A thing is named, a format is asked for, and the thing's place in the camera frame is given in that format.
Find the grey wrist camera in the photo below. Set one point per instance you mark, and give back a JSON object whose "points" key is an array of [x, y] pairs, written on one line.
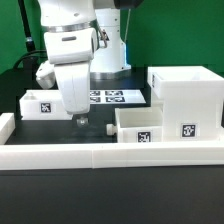
{"points": [[45, 75]]}

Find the white sheet with fiducial markers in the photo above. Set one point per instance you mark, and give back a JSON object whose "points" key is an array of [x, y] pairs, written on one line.
{"points": [[116, 97]]}

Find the white front drawer box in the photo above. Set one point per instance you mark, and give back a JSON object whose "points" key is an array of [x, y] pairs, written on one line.
{"points": [[137, 125]]}

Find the black pole with clamp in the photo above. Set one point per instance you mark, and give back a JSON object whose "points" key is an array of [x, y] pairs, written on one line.
{"points": [[29, 61]]}

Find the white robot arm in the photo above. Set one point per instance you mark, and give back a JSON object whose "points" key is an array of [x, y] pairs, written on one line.
{"points": [[82, 40]]}

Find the white drawer cabinet housing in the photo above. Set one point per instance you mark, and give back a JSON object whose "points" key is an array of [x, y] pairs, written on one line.
{"points": [[192, 99]]}

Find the white rear drawer box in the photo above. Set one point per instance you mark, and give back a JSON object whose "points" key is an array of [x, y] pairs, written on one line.
{"points": [[42, 105]]}

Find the white U-shaped border frame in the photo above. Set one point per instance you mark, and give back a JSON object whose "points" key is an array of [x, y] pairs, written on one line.
{"points": [[103, 155]]}

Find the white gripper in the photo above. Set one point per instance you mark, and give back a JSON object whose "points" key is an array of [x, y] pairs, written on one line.
{"points": [[73, 82]]}

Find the white drawer box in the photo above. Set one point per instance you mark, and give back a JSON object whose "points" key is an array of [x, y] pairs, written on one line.
{"points": [[42, 105], [137, 125]]}

